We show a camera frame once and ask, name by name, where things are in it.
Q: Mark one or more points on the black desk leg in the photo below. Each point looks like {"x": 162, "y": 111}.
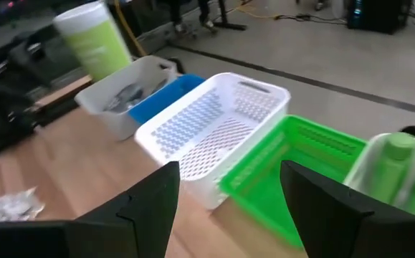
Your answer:
{"x": 223, "y": 10}

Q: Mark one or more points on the wide white plastic bin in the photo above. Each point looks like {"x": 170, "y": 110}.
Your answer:
{"x": 363, "y": 168}

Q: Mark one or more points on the blue plastic basket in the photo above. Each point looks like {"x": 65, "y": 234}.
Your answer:
{"x": 164, "y": 100}

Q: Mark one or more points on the white perforated plastic basket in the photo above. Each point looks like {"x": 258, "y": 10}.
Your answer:
{"x": 196, "y": 186}

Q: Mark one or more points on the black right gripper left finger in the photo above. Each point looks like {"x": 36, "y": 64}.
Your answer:
{"x": 139, "y": 222}

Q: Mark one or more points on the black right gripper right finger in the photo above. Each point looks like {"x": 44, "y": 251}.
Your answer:
{"x": 336, "y": 229}

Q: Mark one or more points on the printed white paper sachet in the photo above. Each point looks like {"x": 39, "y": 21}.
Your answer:
{"x": 13, "y": 202}
{"x": 3, "y": 215}

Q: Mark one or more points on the narrow white plastic bin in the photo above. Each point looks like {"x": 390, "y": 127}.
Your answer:
{"x": 117, "y": 125}

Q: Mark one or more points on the green plastic basket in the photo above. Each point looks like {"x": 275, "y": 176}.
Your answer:
{"x": 257, "y": 200}

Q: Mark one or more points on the green wipes canister white lid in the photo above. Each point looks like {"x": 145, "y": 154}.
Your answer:
{"x": 96, "y": 46}

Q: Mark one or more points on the black computer tower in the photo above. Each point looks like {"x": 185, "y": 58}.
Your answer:
{"x": 379, "y": 16}

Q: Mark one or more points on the person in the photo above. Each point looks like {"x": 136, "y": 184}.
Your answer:
{"x": 207, "y": 25}

